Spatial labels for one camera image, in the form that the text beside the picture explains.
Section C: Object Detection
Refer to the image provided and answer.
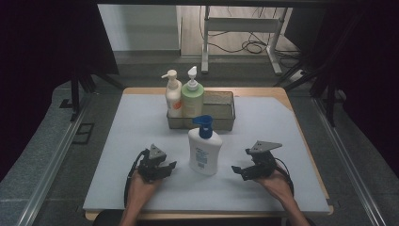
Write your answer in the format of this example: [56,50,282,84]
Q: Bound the white table mat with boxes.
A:
[83,93,331,215]

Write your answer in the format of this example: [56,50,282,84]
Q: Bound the white bottle with blue pump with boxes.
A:
[187,114,224,176]

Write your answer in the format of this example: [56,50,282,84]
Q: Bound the aluminium rail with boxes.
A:
[17,93,92,226]
[311,97,388,226]

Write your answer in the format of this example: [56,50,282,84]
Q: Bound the person's right hand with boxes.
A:
[253,168,295,206]

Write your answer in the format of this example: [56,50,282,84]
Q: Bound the cream bottle with cream pump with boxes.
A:
[161,69,184,119]

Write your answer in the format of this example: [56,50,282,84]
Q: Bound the person's left hand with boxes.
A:
[126,169,164,209]

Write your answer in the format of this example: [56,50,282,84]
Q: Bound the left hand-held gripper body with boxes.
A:
[136,143,168,184]

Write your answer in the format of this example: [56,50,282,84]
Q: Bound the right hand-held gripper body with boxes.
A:
[245,139,283,181]

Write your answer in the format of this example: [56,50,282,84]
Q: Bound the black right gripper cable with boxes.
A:
[275,156,295,198]

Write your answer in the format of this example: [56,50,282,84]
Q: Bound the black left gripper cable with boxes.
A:
[122,148,149,209]

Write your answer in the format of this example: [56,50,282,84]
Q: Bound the black floor cables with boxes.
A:
[199,6,303,69]

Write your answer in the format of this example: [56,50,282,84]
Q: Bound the white desk frame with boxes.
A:
[200,5,290,75]

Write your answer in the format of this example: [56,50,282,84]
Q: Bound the grey mesh basket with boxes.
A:
[167,89,236,132]

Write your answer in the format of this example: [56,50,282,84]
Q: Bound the black metal stand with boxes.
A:
[69,59,126,122]
[272,46,347,128]

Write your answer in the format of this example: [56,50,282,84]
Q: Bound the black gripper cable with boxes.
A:
[122,148,149,209]
[275,156,295,198]

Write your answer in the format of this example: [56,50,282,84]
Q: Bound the green bottle with white pump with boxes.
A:
[181,65,205,119]

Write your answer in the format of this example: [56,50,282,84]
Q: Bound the dark curtain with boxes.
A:
[283,0,399,172]
[0,0,120,182]

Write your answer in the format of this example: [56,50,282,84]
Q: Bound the white panel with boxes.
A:
[97,4,183,53]

